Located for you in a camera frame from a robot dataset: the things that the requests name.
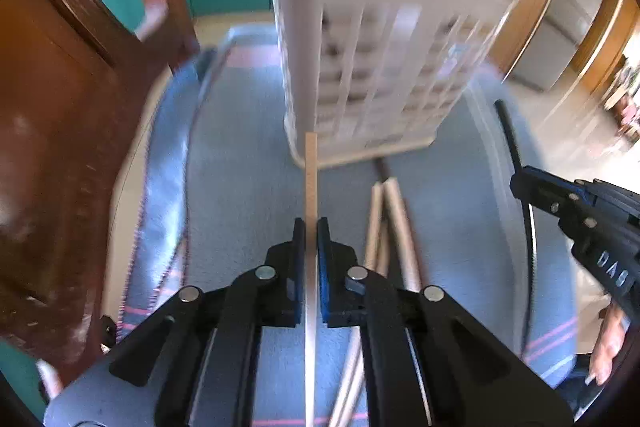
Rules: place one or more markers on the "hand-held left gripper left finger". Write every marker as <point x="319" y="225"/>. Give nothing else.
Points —
<point x="299" y="277"/>

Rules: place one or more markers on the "blue striped towel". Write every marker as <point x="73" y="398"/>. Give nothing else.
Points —
<point x="240" y="187"/>

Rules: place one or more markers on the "grey refrigerator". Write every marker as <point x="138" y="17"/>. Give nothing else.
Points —
<point x="570" y="22"/>

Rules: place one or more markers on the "light wooden chopstick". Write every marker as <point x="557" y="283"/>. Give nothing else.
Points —
<point x="402" y="227"/>
<point x="374" y="227"/>
<point x="311" y="187"/>

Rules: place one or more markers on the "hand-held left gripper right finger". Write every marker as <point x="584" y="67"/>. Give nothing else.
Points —
<point x="323" y="277"/>

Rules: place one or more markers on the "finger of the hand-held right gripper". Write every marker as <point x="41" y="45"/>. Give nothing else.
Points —
<point x="537" y="189"/>
<point x="615" y="204"/>

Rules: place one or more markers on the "white plastic utensil basket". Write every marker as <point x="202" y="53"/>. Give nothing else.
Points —
<point x="370" y="57"/>

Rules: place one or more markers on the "dark wooden chair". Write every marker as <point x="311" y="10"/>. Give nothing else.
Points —
<point x="60" y="147"/>

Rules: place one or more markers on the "person's right hand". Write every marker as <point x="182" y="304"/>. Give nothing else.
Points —
<point x="610" y="342"/>

